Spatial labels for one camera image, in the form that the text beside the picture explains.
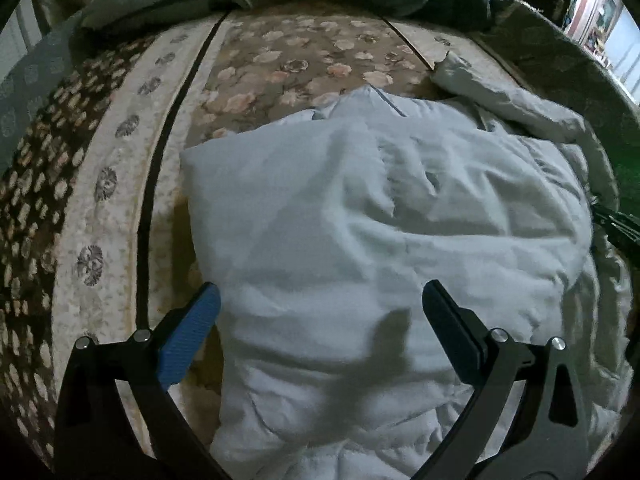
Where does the colourful wall picture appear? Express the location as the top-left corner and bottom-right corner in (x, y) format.
(565, 0), (632, 73)

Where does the white puffy jacket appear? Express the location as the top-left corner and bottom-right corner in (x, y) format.
(179, 52), (636, 480)

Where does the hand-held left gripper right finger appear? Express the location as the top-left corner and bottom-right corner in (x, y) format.
(410, 280), (591, 480)

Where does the floral bed blanket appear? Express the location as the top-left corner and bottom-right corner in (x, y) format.
(0, 0), (551, 471)

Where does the white cabinet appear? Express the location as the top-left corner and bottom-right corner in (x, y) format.
(0, 5), (43, 78)

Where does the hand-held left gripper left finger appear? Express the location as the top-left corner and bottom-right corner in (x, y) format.
(52, 281), (233, 480)

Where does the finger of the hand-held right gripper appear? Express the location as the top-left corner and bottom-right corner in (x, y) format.
(590, 199), (640, 261)

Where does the floral patterned sofa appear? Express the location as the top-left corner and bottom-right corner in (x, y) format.
(0, 0), (640, 211)

